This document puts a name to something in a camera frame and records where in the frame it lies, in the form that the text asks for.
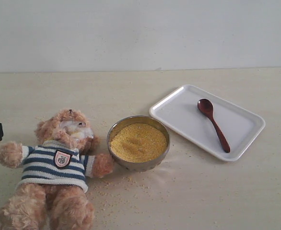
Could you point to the stainless steel bowl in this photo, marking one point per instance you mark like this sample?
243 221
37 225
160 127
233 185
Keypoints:
117 127

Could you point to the dark red wooden spoon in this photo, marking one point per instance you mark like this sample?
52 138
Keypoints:
206 108

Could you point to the yellow millet grain in bowl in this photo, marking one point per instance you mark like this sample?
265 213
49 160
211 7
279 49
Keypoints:
138 143

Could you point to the plush teddy bear striped sweater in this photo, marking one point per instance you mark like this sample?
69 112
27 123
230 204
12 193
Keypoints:
53 184

